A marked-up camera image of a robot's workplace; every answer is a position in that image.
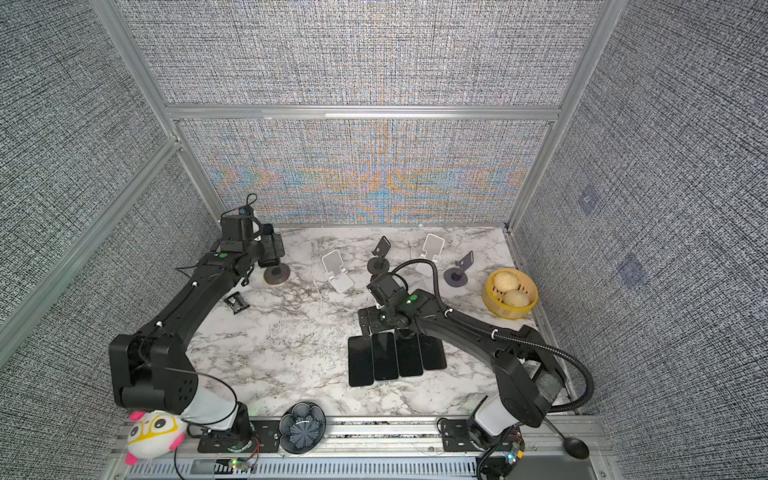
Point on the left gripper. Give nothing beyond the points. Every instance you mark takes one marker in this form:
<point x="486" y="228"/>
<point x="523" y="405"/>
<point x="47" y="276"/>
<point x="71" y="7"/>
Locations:
<point x="268" y="246"/>

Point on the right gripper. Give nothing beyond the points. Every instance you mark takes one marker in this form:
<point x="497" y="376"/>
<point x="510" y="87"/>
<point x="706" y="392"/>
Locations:
<point x="374" y="325"/>

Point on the purple round phone stand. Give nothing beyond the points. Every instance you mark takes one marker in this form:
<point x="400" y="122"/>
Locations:
<point x="456" y="276"/>

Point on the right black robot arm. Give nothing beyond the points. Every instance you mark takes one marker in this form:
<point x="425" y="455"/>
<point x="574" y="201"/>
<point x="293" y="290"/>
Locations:
<point x="528" y="372"/>

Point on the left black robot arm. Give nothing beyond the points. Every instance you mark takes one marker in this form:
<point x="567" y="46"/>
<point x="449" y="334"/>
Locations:
<point x="150" y="369"/>

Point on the brown round phone stand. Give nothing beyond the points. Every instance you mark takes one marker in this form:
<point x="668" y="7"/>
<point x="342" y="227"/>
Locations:
<point x="276" y="274"/>

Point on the white stand centre-left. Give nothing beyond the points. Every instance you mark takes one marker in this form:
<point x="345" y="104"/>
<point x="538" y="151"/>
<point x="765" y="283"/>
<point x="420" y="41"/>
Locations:
<point x="336" y="272"/>

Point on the black round stand back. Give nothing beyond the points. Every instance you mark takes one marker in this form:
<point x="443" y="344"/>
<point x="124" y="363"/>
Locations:
<point x="378" y="263"/>

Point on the white folding phone stand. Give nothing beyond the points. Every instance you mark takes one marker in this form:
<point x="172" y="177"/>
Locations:
<point x="432" y="251"/>

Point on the small black clip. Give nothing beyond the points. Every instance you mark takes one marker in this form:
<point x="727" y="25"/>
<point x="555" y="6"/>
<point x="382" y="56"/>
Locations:
<point x="236" y="302"/>

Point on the dark glass flower bowl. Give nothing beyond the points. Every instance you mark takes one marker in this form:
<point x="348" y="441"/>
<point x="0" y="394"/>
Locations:
<point x="302" y="428"/>

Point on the yellow bamboo steamer basket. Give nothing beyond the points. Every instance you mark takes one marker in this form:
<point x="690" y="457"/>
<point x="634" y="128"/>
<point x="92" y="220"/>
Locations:
<point x="510" y="294"/>

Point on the pink white plush toy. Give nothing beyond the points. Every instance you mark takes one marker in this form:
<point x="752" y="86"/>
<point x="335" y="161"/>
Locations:
<point x="153" y="434"/>

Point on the black ladle spoon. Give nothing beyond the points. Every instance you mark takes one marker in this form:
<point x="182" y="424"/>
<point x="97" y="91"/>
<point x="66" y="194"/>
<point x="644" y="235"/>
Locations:
<point x="574" y="447"/>

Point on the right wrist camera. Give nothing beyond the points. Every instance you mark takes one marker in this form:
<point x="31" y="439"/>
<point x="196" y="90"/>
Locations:
<point x="388" y="288"/>

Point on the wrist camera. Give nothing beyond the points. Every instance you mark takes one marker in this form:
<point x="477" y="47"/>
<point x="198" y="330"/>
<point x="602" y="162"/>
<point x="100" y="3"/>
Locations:
<point x="388" y="288"/>
<point x="246" y="211"/>

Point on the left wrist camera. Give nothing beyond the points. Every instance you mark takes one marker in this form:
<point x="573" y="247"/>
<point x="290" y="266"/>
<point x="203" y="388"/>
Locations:
<point x="246" y="211"/>

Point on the aluminium front rail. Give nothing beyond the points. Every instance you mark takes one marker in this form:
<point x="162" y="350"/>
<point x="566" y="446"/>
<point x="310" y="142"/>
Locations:
<point x="384" y="447"/>

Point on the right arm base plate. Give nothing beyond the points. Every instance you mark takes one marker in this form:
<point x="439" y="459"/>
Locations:
<point x="455" y="436"/>

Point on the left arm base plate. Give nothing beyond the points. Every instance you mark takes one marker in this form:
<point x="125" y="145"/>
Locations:
<point x="263" y="435"/>

